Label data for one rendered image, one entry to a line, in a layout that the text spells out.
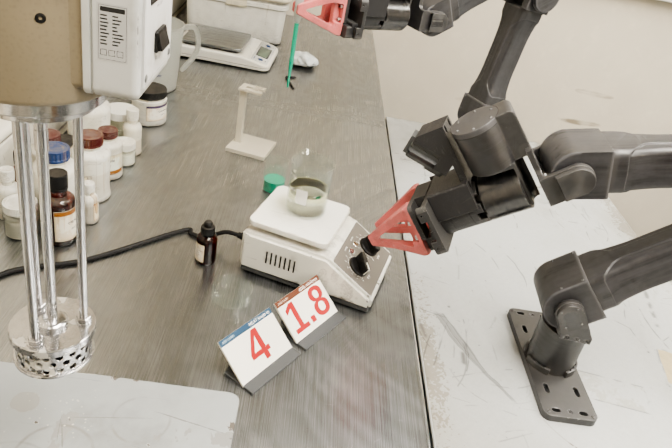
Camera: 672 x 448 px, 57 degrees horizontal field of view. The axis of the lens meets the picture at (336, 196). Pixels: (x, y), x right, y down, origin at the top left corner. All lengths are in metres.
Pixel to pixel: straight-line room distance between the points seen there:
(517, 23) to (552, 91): 1.23
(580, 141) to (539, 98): 1.76
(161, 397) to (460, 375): 0.37
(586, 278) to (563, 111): 1.77
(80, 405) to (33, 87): 0.41
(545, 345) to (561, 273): 0.10
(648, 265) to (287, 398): 0.45
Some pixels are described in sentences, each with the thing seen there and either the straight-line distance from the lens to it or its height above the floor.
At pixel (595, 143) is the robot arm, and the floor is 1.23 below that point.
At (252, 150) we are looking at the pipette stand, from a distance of 1.24.
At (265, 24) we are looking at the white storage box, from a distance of 1.90.
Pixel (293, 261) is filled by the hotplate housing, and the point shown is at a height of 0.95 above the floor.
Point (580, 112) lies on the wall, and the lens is 2.57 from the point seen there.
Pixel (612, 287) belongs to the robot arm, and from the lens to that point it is 0.82.
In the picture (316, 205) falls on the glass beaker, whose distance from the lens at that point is 0.88.
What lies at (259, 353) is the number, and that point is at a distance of 0.78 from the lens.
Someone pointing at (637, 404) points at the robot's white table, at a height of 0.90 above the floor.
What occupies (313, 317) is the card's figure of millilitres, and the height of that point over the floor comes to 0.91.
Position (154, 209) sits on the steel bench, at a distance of 1.05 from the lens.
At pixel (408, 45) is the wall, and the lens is 2.33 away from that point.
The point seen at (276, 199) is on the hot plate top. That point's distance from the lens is 0.93.
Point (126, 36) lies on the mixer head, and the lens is 0.39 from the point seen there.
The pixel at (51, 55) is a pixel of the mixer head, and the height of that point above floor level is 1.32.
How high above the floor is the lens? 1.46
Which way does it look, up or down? 29 degrees down
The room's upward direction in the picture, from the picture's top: 12 degrees clockwise
